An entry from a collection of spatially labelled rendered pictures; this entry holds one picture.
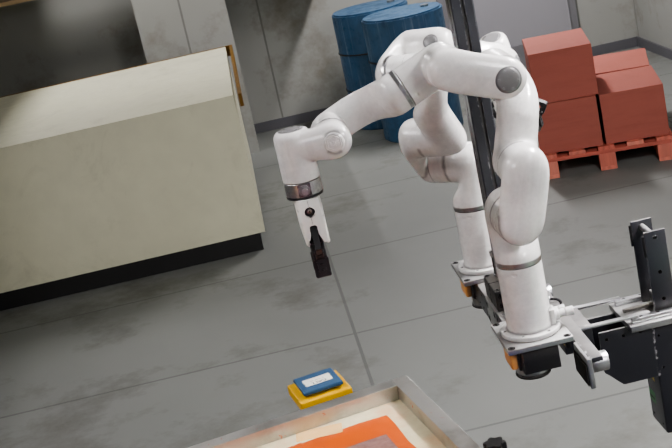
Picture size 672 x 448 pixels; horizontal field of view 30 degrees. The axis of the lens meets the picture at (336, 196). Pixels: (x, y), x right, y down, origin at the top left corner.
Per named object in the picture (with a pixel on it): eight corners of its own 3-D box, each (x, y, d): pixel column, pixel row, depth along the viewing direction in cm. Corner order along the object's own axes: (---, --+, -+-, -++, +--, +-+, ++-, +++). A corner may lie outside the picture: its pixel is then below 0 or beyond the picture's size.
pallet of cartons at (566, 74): (507, 138, 862) (488, 30, 842) (647, 107, 863) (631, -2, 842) (549, 186, 737) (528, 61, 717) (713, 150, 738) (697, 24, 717)
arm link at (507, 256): (534, 248, 265) (521, 176, 261) (551, 267, 252) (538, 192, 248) (489, 258, 264) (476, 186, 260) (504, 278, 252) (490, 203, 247)
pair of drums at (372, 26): (440, 99, 1024) (419, -12, 999) (472, 130, 904) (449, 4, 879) (349, 120, 1020) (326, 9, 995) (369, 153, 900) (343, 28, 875)
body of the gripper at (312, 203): (324, 190, 246) (336, 243, 249) (319, 177, 255) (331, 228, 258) (287, 198, 245) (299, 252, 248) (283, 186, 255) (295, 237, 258)
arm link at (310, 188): (322, 181, 245) (325, 194, 246) (318, 170, 254) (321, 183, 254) (285, 189, 245) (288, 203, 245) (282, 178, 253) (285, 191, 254)
